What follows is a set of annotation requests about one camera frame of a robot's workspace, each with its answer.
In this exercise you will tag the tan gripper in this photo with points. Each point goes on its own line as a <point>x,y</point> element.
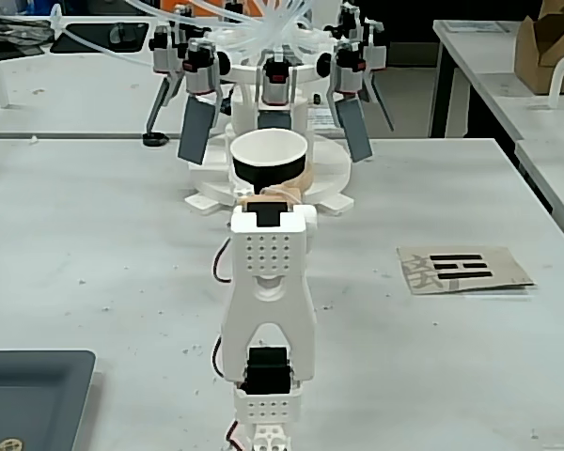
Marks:
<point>282,191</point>

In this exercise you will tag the white paper cup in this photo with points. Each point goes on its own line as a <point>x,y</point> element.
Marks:
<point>268,171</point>

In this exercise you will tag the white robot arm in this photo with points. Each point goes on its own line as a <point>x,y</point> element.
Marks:
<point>268,291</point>

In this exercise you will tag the small printed paper label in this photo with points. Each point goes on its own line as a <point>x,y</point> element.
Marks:
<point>319,117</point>

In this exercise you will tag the grey pump unit dark paddle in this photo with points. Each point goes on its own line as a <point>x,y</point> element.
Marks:
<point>275,89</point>
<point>195,131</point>
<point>162,56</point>
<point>355,127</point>

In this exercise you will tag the small black round cap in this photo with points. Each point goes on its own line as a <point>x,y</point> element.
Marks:
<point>154,139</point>

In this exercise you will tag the clear plastic tube bundle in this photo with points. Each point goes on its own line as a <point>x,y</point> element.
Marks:
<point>272,28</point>

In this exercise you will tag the white back table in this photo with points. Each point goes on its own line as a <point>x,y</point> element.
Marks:
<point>75,94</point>

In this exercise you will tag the cardboard card with black print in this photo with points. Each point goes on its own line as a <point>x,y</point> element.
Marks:
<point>493,272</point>

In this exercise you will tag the dark flat tray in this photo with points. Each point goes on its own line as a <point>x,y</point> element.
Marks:
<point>89,41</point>

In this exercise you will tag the white side table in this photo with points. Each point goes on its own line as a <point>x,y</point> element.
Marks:
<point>498,89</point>

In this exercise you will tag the printed paper sheet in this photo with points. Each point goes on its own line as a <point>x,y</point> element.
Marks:
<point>474,26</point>

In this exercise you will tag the brown cardboard box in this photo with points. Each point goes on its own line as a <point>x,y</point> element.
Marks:
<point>528,51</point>

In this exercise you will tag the dark grey plastic tray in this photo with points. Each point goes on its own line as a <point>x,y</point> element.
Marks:
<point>28,399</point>

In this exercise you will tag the small gold round disc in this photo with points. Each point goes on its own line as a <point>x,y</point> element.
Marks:
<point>9,445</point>

